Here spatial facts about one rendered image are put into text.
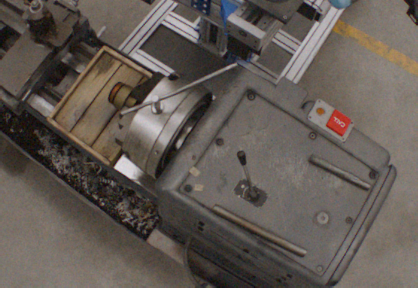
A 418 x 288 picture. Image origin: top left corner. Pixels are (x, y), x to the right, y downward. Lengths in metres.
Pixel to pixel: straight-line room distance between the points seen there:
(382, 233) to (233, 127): 1.57
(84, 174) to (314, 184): 1.00
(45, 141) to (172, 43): 0.91
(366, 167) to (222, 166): 0.42
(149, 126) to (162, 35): 1.34
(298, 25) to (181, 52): 0.66
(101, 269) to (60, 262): 0.23
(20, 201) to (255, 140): 1.65
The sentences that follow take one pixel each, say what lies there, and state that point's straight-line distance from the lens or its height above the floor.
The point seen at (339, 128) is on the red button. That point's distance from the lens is 1.55.
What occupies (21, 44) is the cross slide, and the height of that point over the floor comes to 0.97.
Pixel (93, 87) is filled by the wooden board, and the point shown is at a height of 0.89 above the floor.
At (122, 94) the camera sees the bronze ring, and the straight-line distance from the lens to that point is 1.69.
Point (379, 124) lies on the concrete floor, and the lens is 3.05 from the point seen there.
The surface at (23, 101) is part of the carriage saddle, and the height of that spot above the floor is 0.91.
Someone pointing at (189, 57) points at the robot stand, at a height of 0.21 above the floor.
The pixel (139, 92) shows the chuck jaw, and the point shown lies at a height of 1.14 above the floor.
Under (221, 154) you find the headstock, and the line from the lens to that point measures 1.48.
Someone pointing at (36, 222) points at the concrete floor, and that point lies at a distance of 2.80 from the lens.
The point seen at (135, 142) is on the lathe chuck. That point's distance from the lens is 1.57.
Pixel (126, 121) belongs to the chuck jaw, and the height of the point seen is 1.11.
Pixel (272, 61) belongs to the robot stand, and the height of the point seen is 0.21.
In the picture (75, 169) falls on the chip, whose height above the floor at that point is 0.60.
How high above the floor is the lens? 2.66
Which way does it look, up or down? 70 degrees down
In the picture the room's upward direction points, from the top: 8 degrees clockwise
